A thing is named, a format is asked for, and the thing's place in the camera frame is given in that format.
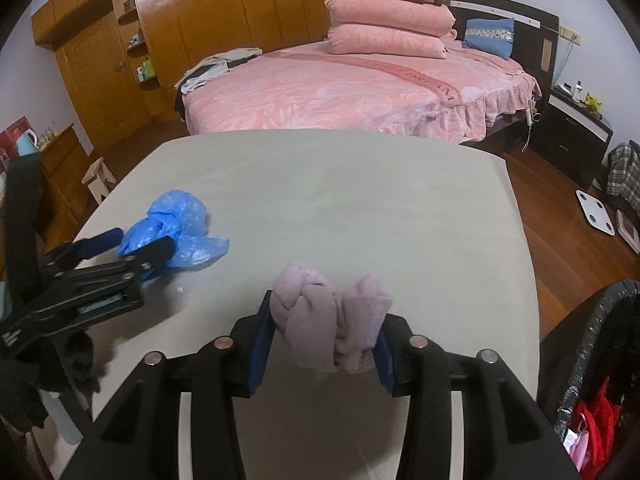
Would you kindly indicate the small white stool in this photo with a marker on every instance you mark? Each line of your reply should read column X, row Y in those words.
column 99, row 180

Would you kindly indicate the pink covered bed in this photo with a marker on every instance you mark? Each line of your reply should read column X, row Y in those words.
column 455, row 100

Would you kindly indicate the plaid clothes pile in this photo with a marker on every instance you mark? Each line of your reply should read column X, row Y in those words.
column 623, row 178

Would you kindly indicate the wooden wardrobe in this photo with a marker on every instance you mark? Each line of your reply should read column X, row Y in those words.
column 120, row 59

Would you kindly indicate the pink face mask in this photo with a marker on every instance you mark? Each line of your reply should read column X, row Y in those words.
column 576, row 444

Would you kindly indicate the white lotion bottle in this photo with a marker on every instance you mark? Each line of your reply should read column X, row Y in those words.
column 577, row 92

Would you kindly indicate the dark nightstand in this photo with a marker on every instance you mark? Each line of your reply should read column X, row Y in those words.
column 571, row 139

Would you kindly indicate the clothes pile on bed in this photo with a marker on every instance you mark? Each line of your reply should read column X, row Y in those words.
column 208, row 69

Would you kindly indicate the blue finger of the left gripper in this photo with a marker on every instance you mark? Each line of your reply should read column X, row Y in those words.
column 68, row 255
column 130, row 267

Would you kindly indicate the lower pink folded quilt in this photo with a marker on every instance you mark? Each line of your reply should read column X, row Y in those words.
column 370, row 39

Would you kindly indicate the blue cushion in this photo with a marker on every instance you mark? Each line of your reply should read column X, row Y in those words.
column 495, row 36

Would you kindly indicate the wooden side cabinet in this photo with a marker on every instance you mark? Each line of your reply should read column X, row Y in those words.
column 64, row 164

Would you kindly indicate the blue electric kettle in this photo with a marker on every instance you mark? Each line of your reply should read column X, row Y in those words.
column 27, row 143

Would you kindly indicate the grey pink sock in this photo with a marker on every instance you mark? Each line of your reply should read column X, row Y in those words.
column 325, row 328

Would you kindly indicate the black-lined trash bin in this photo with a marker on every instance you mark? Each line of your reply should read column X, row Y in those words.
column 598, row 340

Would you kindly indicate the red cloth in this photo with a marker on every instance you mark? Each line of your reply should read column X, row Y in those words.
column 602, row 416

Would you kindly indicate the white bathroom scale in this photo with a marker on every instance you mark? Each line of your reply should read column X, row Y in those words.
column 595, row 213

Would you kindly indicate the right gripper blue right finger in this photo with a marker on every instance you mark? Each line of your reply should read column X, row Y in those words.
column 505, row 434

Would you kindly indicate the yellow plush toy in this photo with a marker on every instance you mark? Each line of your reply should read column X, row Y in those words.
column 593, row 104

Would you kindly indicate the dark headboard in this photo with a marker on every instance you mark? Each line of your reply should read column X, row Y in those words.
column 536, row 33

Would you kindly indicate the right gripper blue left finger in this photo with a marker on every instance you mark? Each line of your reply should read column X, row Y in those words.
column 136, row 436

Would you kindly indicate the blue plastic bag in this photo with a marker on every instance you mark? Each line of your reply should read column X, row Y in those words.
column 182, row 217

